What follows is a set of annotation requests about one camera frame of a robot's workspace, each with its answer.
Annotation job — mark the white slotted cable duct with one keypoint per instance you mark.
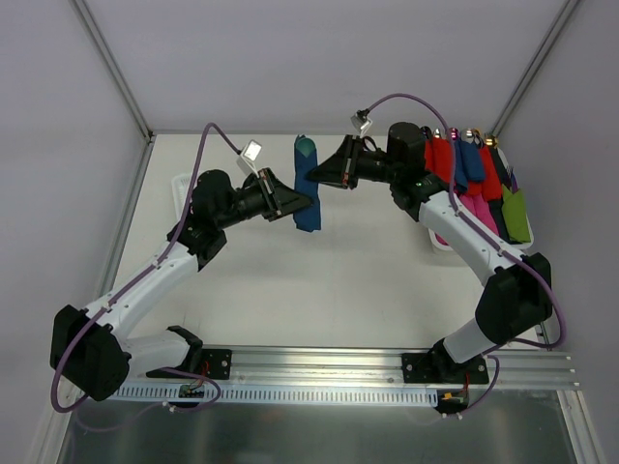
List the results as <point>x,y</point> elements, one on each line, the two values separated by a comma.
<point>283,395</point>

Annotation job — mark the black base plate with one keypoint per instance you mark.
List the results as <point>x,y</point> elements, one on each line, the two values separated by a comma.
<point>213,363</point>
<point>430,368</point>

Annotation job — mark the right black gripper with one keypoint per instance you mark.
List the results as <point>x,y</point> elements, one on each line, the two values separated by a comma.
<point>348,160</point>

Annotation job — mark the teal plastic spoon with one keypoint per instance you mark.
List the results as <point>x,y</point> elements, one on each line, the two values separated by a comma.
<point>305,146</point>

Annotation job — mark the dark blue paper napkin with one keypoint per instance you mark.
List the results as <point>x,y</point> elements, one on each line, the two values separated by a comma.
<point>308,220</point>

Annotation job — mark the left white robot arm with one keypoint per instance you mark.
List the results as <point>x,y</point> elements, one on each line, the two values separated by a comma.
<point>193,242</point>

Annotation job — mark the large white plastic basket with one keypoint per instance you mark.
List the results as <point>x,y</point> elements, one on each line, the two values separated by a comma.
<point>475,188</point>

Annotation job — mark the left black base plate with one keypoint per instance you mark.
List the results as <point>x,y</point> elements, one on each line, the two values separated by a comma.
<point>213,363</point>

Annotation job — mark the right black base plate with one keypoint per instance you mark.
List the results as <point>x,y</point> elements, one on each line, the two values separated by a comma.
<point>430,368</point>

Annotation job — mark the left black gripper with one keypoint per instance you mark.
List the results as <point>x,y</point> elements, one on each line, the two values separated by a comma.
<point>271,194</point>

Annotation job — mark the green napkin roll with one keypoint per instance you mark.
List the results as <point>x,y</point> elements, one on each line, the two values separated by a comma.
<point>515,215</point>

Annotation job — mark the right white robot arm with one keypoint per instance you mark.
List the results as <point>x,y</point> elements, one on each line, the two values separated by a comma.
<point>515,297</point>

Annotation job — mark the small white plastic basket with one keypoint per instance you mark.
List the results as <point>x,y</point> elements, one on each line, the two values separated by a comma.
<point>180,186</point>

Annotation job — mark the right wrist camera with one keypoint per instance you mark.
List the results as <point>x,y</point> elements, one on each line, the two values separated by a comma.
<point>361,122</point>

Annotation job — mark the aluminium mounting rail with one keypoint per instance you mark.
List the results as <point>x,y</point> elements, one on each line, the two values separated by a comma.
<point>309,362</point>

